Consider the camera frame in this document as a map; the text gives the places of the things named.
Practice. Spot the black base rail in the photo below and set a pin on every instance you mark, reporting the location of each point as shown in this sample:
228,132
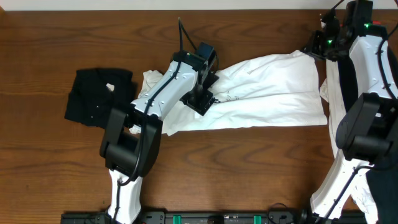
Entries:
277,215

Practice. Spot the white garment under pile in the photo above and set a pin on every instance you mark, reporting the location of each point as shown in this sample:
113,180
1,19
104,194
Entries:
330,91

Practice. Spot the black garment with red trim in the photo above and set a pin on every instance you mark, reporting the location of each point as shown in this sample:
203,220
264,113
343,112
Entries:
385,186

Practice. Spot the folded black shirt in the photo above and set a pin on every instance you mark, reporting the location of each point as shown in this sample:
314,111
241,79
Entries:
96,91

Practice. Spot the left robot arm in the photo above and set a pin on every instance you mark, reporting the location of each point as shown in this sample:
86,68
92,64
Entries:
131,142

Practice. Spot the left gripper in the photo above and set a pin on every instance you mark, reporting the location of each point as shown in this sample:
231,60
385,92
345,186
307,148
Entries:
201,102

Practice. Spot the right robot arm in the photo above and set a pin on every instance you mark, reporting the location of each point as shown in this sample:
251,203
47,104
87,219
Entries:
328,201

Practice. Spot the white robot-print t-shirt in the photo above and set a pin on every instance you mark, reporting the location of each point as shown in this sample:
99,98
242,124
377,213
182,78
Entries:
273,90

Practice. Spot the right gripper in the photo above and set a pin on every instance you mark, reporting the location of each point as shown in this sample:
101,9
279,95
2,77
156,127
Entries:
313,45

